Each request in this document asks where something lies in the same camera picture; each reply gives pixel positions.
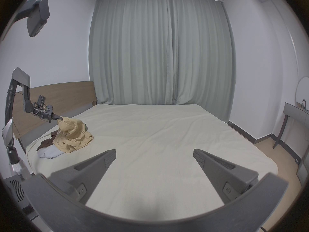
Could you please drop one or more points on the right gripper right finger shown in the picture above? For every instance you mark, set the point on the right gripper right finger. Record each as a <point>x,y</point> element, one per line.
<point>217,170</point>

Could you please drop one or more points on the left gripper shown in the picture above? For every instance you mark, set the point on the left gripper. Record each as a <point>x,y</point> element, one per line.
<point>45,112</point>

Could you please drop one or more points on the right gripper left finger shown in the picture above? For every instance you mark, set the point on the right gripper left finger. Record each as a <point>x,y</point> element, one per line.
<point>91,170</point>

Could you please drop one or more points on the tan trousers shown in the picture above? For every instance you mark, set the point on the tan trousers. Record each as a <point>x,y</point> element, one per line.
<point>72,136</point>

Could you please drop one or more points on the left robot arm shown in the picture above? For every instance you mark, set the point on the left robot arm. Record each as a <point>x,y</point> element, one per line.
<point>23,77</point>

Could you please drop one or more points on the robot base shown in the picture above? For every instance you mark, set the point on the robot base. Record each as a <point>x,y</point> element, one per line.
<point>17,190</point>

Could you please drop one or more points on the bed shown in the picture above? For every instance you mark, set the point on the bed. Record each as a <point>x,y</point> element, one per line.
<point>157,134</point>

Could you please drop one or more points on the brown garment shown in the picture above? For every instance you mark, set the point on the brown garment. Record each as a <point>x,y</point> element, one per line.
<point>47,142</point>

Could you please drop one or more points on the white garment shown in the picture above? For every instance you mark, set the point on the white garment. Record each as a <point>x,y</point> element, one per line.
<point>49,153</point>

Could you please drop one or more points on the grey small table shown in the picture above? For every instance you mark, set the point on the grey small table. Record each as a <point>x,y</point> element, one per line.
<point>295,112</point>

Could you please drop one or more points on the pale green curtain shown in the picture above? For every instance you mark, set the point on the pale green curtain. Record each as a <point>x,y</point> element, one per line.
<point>144,52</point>

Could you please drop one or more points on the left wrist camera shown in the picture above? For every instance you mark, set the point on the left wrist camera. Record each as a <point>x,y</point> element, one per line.
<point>41,100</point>

